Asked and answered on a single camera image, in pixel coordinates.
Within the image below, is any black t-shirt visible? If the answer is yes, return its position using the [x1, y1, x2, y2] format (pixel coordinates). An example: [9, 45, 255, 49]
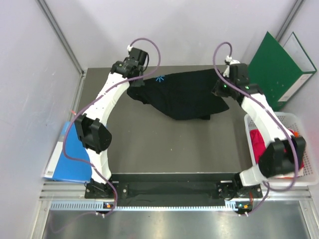
[127, 69, 229, 120]

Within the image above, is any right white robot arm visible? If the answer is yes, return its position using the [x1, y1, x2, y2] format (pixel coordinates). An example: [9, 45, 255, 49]
[215, 70, 306, 197]

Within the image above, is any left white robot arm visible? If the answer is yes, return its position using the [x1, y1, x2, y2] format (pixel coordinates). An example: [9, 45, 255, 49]
[75, 57, 145, 199]

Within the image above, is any magenta t-shirt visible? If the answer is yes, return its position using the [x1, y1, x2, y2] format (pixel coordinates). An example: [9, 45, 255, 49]
[250, 129, 304, 169]

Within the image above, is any white plastic basket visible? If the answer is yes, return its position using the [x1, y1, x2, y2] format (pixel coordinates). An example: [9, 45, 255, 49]
[244, 112, 319, 189]

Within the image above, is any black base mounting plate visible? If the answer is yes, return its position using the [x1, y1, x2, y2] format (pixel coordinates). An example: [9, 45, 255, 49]
[84, 173, 262, 207]

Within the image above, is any white t-shirt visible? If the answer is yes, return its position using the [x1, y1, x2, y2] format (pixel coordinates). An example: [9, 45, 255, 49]
[275, 168, 304, 178]

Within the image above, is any blue folder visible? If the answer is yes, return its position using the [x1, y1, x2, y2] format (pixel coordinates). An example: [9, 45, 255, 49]
[42, 121, 95, 184]

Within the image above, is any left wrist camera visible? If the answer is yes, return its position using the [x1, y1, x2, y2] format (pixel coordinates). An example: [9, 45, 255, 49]
[127, 45, 150, 66]

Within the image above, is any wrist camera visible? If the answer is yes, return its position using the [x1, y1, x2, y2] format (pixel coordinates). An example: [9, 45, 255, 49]
[223, 55, 249, 86]
[127, 45, 150, 66]

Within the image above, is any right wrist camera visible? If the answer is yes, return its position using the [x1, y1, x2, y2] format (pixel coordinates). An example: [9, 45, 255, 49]
[223, 55, 249, 86]

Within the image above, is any green ring binder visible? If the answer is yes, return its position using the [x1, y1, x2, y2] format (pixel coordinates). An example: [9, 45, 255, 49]
[248, 32, 317, 111]

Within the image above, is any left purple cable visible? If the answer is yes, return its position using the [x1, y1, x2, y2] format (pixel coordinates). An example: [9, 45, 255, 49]
[62, 37, 161, 218]

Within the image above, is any purple cable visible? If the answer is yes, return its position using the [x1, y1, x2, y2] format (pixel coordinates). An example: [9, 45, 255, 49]
[212, 41, 300, 217]
[62, 37, 161, 218]

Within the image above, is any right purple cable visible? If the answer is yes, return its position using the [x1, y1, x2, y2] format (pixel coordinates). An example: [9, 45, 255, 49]
[212, 41, 300, 217]

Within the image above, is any grey slotted cable duct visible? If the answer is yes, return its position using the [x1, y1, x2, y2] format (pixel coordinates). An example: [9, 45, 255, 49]
[50, 201, 249, 211]

